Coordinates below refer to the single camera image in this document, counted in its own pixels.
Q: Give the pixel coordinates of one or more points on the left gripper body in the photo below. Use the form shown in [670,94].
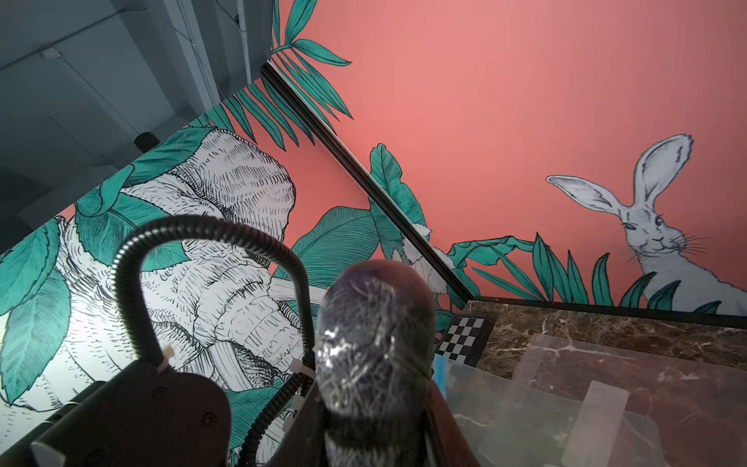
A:
[142,417]

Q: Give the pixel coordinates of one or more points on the dark purple eggplant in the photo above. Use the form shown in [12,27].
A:
[374,351]

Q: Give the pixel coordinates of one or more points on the left black frame post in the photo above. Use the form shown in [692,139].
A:
[363,179]

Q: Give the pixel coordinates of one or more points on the black white checkerboard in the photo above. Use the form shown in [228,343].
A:
[465,338]

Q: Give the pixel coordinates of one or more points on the far clear zip-top bag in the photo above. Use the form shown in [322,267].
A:
[573,403]

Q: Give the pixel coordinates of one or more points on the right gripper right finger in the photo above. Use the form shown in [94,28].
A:
[444,442]

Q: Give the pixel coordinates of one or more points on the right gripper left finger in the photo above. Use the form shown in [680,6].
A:
[304,444]

